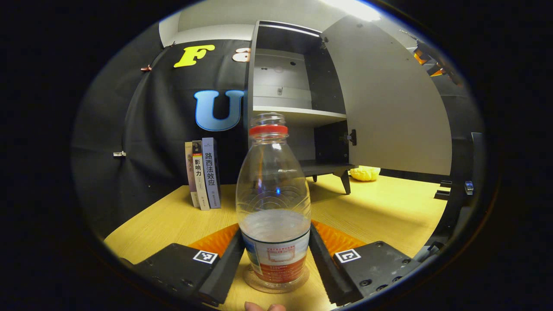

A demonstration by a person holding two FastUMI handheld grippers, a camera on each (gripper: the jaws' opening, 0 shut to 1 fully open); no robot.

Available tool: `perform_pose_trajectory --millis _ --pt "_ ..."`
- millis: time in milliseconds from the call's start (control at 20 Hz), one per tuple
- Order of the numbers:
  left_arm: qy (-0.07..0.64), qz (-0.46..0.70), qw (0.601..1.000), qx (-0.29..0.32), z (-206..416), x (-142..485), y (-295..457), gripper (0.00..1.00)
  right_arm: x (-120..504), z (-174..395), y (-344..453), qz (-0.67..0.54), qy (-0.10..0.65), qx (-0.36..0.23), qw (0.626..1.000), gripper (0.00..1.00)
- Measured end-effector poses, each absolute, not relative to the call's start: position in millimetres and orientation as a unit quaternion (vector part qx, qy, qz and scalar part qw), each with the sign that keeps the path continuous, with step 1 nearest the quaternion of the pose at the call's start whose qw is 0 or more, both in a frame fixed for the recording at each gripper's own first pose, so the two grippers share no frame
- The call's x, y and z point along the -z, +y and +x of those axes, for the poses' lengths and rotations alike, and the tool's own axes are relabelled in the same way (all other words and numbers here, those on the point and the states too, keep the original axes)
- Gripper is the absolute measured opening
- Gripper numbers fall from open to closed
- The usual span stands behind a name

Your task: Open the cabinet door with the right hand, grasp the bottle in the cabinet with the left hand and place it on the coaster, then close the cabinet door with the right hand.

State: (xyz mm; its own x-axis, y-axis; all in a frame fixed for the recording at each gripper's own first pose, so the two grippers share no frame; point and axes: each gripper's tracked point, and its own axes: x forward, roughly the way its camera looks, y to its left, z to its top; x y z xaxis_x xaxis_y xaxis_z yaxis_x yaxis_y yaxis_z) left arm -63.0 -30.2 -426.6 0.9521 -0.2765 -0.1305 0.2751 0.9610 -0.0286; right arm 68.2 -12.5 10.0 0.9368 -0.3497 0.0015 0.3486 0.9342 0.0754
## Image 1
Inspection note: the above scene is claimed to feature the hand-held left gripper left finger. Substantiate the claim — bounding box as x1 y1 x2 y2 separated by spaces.
130 222 246 307

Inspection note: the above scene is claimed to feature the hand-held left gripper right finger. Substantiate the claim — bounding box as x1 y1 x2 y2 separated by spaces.
308 219 422 305

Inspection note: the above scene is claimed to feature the beige cabinet door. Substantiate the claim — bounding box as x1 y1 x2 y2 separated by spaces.
322 15 453 175

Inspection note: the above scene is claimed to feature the clear plastic bottle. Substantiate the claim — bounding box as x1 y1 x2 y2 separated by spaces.
235 112 311 290

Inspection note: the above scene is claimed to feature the grey cabinet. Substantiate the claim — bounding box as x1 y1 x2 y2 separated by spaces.
244 19 359 195

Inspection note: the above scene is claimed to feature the white book with portrait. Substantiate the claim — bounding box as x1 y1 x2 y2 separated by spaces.
192 140 211 211

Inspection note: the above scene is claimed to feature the grey book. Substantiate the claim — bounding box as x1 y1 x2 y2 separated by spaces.
202 137 222 209

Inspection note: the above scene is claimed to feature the yellow bumpy toy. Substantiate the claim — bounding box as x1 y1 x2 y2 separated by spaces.
349 165 381 182

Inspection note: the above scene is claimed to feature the beige book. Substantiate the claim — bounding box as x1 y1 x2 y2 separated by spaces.
185 142 200 208

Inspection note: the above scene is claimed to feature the black backdrop cloth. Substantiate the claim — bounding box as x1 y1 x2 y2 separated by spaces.
71 38 484 242

